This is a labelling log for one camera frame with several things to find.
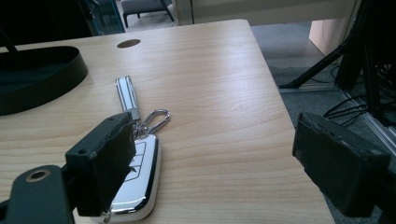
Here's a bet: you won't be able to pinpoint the black monitor stand base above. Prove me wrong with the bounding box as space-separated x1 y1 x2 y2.
0 46 89 117

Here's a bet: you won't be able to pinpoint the wooden table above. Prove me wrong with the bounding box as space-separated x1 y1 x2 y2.
0 19 336 224

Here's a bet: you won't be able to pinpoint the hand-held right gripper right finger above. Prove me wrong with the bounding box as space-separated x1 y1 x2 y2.
291 112 391 218

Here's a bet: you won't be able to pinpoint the black floor cables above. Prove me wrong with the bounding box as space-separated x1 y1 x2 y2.
322 94 372 127

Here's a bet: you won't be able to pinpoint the grey chair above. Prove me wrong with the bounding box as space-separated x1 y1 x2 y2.
120 0 176 28

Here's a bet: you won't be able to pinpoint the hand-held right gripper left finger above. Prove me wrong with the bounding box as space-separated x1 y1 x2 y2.
64 112 137 217

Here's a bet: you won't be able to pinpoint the black metal stand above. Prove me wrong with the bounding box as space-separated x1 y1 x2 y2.
278 0 396 127

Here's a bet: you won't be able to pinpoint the white car key fob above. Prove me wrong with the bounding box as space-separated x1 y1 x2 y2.
91 75 172 224

